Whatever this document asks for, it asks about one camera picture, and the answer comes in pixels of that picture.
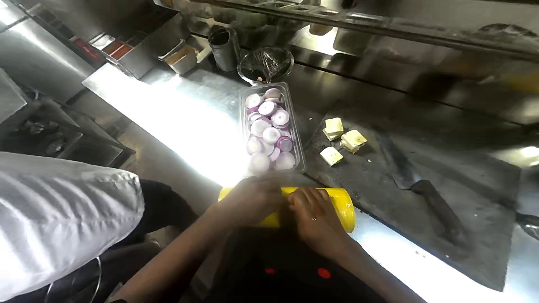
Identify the person's left fingers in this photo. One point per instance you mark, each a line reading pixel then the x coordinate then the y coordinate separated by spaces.
pixel 269 194

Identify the metal shelf with containers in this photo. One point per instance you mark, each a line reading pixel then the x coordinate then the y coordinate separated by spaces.
pixel 370 26

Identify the dark cutting board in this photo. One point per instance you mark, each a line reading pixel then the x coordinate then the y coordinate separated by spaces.
pixel 463 176

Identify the white paneer piece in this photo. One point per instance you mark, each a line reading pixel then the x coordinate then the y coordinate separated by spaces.
pixel 334 125
pixel 329 135
pixel 349 148
pixel 331 156
pixel 354 138

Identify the metal utensil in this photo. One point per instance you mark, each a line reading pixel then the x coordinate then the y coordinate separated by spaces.
pixel 529 224

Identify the clear rectangular plastic container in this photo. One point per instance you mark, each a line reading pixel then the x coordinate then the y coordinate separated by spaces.
pixel 296 147

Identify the small rectangular metal container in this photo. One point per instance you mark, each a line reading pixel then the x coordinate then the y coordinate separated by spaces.
pixel 184 62

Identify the large stainless steel cabinet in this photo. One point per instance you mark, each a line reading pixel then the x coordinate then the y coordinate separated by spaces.
pixel 42 54

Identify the person's right fingers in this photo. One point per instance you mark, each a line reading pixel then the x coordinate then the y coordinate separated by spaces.
pixel 308 201

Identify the metal spice box with compartments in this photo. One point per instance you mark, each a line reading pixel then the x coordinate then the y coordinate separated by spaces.
pixel 147 52

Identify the person's left forearm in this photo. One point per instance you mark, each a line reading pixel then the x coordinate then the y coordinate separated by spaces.
pixel 181 256

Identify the pile of sliced onions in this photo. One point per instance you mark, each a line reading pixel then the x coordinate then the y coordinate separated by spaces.
pixel 271 135

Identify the person's left hand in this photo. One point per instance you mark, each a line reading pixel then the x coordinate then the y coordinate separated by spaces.
pixel 248 202

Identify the clear film-covered bowl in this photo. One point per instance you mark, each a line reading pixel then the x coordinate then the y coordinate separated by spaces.
pixel 269 63

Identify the tall metal cylindrical container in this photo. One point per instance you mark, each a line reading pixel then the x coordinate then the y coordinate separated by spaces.
pixel 226 52

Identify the person's right forearm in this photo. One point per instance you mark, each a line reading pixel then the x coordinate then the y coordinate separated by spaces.
pixel 374 269

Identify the dark metal lower rack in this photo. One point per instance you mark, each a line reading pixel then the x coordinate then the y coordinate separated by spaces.
pixel 50 134

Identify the person's right hand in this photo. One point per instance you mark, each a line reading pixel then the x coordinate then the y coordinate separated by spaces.
pixel 318 223

